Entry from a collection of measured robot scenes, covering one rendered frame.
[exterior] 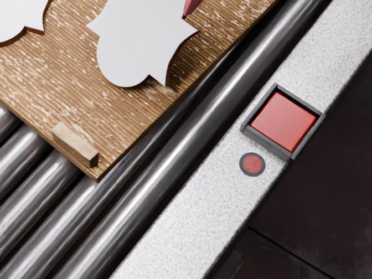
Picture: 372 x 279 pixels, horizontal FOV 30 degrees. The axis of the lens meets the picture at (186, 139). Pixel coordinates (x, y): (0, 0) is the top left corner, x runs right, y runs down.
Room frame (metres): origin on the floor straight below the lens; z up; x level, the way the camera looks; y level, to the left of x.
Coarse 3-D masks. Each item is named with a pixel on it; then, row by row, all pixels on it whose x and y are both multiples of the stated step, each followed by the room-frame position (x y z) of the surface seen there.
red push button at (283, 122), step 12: (276, 96) 0.45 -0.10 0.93; (264, 108) 0.43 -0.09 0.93; (276, 108) 0.43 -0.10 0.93; (288, 108) 0.43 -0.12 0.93; (300, 108) 0.43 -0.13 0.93; (264, 120) 0.41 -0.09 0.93; (276, 120) 0.41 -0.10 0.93; (288, 120) 0.42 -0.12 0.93; (300, 120) 0.42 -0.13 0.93; (312, 120) 0.42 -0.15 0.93; (264, 132) 0.39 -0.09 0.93; (276, 132) 0.40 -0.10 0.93; (288, 132) 0.40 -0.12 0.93; (300, 132) 0.40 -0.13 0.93; (288, 144) 0.38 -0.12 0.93
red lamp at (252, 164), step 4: (248, 156) 0.37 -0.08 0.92; (252, 156) 0.37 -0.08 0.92; (244, 160) 0.36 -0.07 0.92; (248, 160) 0.36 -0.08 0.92; (252, 160) 0.36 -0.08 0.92; (256, 160) 0.36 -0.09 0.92; (244, 164) 0.35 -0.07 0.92; (248, 164) 0.35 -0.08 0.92; (252, 164) 0.36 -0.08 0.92; (256, 164) 0.36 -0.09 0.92; (260, 164) 0.36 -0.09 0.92; (248, 168) 0.35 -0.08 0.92; (252, 168) 0.35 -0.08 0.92; (256, 168) 0.35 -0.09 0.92; (260, 168) 0.35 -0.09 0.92; (252, 172) 0.35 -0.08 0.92
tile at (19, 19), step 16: (0, 0) 0.50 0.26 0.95; (16, 0) 0.51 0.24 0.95; (32, 0) 0.51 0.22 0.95; (48, 0) 0.52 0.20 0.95; (0, 16) 0.48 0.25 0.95; (16, 16) 0.48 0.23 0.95; (32, 16) 0.49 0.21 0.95; (0, 32) 0.46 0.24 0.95; (16, 32) 0.46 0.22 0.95; (32, 32) 0.47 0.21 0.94
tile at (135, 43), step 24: (120, 0) 0.49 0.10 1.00; (144, 0) 0.49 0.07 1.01; (168, 0) 0.49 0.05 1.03; (96, 24) 0.47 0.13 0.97; (120, 24) 0.47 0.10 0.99; (144, 24) 0.47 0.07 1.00; (168, 24) 0.46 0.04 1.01; (192, 24) 0.47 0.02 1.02; (120, 48) 0.45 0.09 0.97; (144, 48) 0.44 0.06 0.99; (168, 48) 0.44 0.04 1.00; (120, 72) 0.43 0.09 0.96; (144, 72) 0.42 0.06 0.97; (168, 72) 0.42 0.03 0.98
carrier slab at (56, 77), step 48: (96, 0) 0.54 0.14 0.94; (240, 0) 0.58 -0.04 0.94; (0, 48) 0.44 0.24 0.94; (48, 48) 0.45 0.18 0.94; (96, 48) 0.47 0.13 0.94; (192, 48) 0.49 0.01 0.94; (0, 96) 0.38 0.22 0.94; (48, 96) 0.39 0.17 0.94; (96, 96) 0.40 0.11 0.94; (144, 96) 0.41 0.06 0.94; (96, 144) 0.34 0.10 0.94
